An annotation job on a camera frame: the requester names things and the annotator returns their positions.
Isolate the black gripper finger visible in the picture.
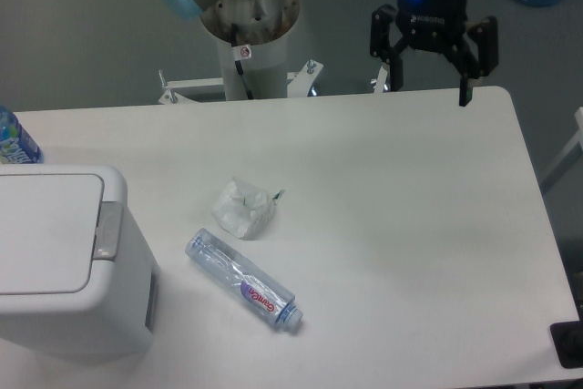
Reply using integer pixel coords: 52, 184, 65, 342
370, 4, 404, 90
445, 15, 498, 107

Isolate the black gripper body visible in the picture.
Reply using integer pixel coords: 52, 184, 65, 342
395, 0, 467, 53

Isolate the white plastic trash can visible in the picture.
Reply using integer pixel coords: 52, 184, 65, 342
1, 164, 160, 358

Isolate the crumpled white paper wrapper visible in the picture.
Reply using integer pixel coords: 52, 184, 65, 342
210, 177, 285, 240

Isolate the empty clear plastic bottle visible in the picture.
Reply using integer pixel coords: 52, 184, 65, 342
185, 229, 303, 333

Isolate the black device at table edge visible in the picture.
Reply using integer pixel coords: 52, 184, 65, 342
550, 321, 582, 369

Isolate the blue labelled water bottle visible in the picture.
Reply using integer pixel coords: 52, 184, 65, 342
1, 106, 43, 164

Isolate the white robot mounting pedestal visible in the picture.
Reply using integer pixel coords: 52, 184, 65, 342
164, 0, 323, 101

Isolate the white frame at right edge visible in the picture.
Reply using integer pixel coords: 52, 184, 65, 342
539, 107, 582, 196

